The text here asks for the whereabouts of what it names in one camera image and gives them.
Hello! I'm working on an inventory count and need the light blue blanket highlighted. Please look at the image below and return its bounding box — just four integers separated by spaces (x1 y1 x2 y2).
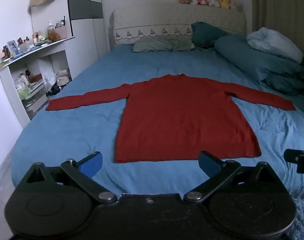
247 27 304 63

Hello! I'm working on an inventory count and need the red knit sweater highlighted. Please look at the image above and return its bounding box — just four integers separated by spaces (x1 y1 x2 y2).
46 73 296 164

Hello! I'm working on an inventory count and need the cream plush toy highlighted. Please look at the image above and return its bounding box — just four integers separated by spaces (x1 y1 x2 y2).
230 0 243 12

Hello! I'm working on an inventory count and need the fluffy light blue rug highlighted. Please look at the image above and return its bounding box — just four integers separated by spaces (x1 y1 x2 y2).
289 192 304 240

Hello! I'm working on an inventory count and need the green packet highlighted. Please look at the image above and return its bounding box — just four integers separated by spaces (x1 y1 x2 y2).
16 85 31 100

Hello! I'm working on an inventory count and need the blue and white card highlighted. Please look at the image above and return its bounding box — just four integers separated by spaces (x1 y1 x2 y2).
7 40 19 55

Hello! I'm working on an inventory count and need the white and grey wardrobe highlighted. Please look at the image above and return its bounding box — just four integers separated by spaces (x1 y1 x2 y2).
66 0 109 78

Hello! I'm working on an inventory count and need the teal duvet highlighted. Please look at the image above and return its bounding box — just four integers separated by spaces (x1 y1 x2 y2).
214 34 304 96

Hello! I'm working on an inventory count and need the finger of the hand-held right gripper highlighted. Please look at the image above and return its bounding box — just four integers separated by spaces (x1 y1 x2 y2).
284 149 304 174

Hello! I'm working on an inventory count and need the small brown teddy bear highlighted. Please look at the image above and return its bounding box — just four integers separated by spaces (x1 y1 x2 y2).
48 30 61 43

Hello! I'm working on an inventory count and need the pinkish storage box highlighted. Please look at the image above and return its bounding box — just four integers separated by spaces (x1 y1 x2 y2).
56 26 67 40

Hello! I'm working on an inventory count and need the dark teal pillow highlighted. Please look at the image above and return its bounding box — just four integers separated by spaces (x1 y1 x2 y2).
191 22 230 48

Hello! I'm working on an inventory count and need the pale green pillow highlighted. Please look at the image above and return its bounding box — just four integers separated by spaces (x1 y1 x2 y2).
132 35 195 53

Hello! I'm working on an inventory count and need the beige cloth bag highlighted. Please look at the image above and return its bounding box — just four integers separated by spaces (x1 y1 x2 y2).
56 69 72 87

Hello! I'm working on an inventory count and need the white shelf unit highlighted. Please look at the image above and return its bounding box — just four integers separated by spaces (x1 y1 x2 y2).
0 35 75 128

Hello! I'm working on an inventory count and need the yellow plush toy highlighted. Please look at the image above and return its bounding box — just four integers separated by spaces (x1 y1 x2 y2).
217 0 232 10

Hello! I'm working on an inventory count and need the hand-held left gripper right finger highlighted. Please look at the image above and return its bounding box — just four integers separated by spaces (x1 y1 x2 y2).
183 151 278 203

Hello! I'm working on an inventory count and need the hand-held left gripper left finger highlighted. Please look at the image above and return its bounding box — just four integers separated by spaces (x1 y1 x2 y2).
19 151 117 203

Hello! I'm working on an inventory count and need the bed with blue sheet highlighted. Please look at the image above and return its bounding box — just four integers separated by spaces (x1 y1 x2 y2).
11 43 304 200

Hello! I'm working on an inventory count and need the cream embroidered headboard cover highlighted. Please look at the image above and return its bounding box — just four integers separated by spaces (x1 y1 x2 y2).
113 3 247 47

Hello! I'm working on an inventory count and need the beige curtain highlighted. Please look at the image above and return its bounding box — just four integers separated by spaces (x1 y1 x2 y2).
250 0 304 67

